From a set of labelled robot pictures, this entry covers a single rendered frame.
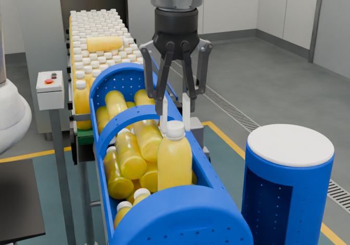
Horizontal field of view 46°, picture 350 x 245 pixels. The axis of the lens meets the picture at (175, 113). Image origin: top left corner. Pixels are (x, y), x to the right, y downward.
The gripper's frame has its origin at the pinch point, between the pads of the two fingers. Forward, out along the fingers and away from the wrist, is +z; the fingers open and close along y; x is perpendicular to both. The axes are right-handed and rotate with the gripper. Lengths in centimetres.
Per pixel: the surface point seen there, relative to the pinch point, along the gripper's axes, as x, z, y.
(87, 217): 116, 116, -19
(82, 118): 89, 42, -17
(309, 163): 24, 33, 48
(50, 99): 92, 34, -29
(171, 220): -11.7, 15.8, -3.3
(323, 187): 25, 43, 55
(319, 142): 35, 33, 58
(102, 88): 75, 24, -9
